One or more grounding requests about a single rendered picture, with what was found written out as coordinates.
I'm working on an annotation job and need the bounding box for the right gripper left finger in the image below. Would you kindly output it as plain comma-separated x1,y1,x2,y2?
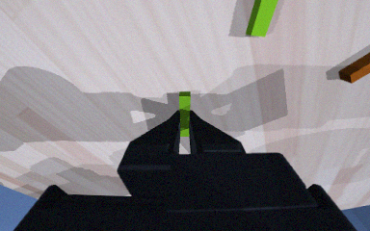
124,111,180,155

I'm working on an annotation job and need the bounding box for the orange rod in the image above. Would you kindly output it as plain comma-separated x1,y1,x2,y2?
339,53,370,84

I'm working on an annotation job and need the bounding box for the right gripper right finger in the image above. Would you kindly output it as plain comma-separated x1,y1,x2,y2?
189,110,246,154

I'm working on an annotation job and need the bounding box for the lime green rod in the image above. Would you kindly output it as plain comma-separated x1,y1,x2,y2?
246,0,278,37
179,91,191,137

